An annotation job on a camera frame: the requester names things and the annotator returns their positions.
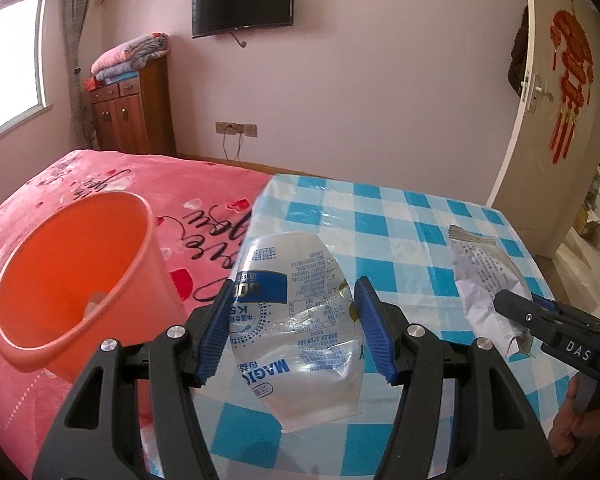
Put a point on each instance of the dark bag on door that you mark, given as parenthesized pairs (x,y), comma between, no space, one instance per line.
(519,50)

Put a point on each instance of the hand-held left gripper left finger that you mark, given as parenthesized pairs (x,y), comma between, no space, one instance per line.
(215,340)

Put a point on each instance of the folded blankets pile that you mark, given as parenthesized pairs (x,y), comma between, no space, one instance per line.
(130,52)

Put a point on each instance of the clear plastic bag blue label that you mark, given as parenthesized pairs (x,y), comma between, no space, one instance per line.
(305,350)

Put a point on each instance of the window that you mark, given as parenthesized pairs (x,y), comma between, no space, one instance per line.
(10,60)

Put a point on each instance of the orange plastic bucket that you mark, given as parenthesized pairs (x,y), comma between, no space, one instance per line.
(145,280)

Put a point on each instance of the brown wooden cabinet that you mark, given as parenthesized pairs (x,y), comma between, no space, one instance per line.
(130,110)

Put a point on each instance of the grey printed foil packet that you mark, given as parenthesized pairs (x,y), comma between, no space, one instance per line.
(485,280)

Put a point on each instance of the person's right hand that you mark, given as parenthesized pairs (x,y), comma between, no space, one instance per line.
(567,425)

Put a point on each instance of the grey checked curtain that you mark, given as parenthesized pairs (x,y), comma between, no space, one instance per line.
(75,35)

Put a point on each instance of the blue white checkered tablecloth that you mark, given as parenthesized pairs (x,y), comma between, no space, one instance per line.
(395,240)

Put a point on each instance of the pink printed blanket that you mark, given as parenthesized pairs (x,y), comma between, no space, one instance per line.
(80,175)

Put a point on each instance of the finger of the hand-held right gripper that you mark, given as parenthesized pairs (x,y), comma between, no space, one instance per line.
(522,312)
(547,303)

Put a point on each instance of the cream door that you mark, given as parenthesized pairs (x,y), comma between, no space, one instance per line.
(540,160)

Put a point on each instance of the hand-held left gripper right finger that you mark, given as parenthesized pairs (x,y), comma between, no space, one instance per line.
(377,340)

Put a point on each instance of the red knot door decoration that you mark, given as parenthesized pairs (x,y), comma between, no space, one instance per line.
(572,60)

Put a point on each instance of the cardboard boxes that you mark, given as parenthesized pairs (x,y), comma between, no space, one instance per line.
(587,225)

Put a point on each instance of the white wall outlet panel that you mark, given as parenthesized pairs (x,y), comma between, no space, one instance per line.
(235,128)

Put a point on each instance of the black wall television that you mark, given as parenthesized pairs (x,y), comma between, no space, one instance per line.
(242,0)

